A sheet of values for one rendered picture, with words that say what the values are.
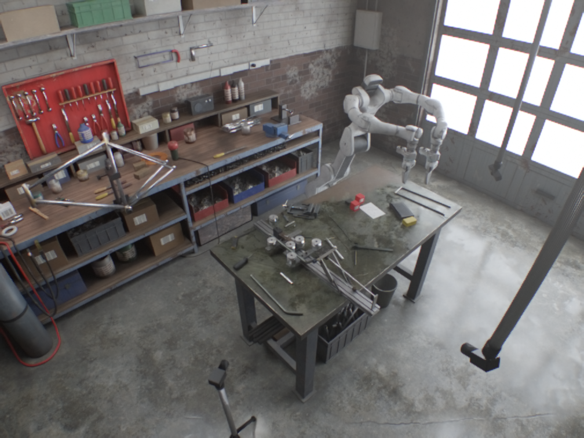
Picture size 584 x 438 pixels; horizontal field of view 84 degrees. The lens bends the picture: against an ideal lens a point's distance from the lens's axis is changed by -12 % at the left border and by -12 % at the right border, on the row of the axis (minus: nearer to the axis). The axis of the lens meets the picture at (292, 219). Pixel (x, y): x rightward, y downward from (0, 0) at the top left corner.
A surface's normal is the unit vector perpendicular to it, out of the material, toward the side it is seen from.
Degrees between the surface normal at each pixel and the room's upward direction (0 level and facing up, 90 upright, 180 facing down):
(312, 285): 0
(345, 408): 0
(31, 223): 0
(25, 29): 92
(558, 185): 90
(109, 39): 90
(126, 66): 90
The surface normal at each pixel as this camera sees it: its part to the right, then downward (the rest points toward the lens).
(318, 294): 0.00, -0.79
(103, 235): 0.66, 0.45
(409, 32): -0.75, 0.40
